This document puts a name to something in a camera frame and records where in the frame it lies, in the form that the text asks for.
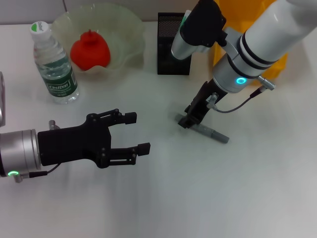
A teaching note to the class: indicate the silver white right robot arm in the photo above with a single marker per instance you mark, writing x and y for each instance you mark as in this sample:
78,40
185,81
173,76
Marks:
260,49

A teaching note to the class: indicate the yellow plastic bin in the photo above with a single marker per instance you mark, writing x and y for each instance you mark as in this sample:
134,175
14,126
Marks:
275,69

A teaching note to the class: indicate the red orange fruit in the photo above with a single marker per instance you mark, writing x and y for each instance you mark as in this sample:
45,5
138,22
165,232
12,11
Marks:
90,52

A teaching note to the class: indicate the green glass fruit plate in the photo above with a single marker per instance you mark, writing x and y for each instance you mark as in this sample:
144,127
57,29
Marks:
123,37

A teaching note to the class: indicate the black mesh pen holder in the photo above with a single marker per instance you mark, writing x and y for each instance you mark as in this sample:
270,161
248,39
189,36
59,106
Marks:
166,64

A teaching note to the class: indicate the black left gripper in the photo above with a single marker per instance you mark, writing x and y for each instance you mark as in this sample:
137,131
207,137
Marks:
74,143

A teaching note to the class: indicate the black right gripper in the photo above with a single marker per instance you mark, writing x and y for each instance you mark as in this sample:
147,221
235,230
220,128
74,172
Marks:
200,104

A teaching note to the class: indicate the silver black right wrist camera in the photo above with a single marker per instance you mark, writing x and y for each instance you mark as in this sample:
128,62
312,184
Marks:
198,27

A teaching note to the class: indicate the clear green-label water bottle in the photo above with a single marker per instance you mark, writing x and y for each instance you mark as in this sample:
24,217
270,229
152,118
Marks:
55,67

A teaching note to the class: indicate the grey marker pen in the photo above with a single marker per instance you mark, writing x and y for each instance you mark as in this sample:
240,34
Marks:
213,134

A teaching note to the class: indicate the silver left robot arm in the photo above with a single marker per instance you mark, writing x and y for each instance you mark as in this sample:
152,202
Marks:
19,153

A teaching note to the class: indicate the green white pen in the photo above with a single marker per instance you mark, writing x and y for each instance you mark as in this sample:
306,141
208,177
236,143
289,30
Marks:
184,19

